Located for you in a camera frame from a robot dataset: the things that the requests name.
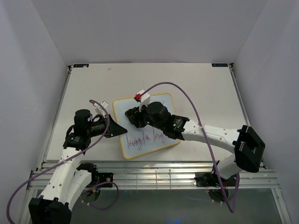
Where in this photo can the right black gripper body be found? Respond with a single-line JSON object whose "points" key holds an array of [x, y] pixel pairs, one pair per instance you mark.
{"points": [[142, 119]]}

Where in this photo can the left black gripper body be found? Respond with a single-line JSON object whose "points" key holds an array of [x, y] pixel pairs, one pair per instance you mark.
{"points": [[98, 128]]}

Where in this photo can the yellow framed whiteboard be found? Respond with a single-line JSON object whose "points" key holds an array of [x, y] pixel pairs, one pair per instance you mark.
{"points": [[138, 141]]}

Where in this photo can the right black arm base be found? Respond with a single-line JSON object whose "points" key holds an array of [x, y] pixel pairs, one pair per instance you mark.
{"points": [[210, 180]]}

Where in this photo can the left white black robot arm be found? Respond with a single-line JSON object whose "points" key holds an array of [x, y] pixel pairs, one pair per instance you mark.
{"points": [[71, 177]]}

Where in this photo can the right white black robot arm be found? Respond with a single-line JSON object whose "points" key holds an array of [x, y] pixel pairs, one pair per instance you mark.
{"points": [[244, 144]]}

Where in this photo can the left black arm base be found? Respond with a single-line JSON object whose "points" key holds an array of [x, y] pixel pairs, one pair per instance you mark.
{"points": [[103, 180]]}

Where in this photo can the left blue corner label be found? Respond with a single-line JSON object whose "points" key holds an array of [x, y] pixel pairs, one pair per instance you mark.
{"points": [[80, 65]]}

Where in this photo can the blue corner label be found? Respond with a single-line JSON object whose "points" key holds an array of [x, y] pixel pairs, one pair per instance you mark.
{"points": [[80, 65], [219, 65]]}

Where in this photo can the right blue corner label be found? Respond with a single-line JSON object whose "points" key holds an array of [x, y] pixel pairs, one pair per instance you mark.
{"points": [[219, 65]]}

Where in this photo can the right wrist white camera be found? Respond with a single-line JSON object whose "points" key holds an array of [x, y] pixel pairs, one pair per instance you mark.
{"points": [[143, 98]]}

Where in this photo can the wrist white camera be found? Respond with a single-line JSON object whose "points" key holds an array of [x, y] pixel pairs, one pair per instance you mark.
{"points": [[101, 107], [143, 98]]}

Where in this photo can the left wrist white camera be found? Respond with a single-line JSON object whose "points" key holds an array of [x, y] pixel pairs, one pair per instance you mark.
{"points": [[101, 107]]}

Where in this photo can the aluminium rail frame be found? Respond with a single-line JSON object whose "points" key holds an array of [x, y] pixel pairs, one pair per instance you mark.
{"points": [[146, 175]]}

